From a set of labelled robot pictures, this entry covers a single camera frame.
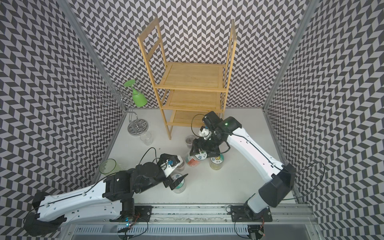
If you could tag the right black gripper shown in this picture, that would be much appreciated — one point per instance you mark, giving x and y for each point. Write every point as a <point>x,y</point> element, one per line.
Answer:
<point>196,145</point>

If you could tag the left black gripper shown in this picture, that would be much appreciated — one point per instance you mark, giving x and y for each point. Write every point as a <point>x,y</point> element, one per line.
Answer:
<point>169,182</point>

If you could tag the flower seed jar pink label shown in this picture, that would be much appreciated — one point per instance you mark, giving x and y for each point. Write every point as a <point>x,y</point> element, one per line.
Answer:
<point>181,186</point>

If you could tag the carrot seed jar red label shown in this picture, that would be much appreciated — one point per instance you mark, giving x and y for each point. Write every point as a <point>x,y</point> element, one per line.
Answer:
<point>195,160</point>

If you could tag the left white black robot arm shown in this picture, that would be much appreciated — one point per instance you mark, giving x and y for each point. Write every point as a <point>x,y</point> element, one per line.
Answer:
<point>111,197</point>

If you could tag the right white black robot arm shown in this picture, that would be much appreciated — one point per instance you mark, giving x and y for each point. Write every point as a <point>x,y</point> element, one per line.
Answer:
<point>278,178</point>

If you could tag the yellow label seed jar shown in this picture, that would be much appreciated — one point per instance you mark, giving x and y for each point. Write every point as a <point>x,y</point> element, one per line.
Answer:
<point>216,163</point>

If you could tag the bamboo three-tier shelf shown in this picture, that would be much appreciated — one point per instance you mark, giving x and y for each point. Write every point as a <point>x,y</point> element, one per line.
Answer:
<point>187,89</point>

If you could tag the small clear tub far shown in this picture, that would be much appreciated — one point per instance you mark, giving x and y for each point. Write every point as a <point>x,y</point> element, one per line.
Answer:
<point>189,141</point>

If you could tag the small clear tub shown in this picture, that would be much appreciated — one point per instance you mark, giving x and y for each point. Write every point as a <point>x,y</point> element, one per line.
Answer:
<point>189,141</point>
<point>181,166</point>

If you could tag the small clear tub middle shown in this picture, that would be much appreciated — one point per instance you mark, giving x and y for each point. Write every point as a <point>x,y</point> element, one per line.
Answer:
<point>181,166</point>

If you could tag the clear glass cup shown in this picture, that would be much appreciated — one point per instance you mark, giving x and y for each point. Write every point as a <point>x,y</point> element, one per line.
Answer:
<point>147,138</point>

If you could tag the green translucent plastic cup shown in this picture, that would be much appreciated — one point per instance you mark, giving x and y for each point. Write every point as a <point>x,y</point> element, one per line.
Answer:
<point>108,167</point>

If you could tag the green plastic goblet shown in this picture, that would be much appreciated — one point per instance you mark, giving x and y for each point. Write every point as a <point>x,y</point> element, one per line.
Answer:
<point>139,98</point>

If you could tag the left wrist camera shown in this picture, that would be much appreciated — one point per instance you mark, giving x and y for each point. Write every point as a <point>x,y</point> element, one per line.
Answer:
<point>170,164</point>

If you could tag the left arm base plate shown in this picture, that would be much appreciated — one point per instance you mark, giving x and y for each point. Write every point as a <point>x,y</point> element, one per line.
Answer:
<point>132,214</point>

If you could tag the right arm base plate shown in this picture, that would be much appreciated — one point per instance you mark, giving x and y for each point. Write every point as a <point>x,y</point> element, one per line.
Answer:
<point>245,214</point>

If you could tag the chrome wire glass rack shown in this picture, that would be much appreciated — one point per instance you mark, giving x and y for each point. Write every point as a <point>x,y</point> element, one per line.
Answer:
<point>136,125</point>

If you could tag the aluminium front rail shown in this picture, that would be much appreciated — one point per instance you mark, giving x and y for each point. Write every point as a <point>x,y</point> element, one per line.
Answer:
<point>283,214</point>

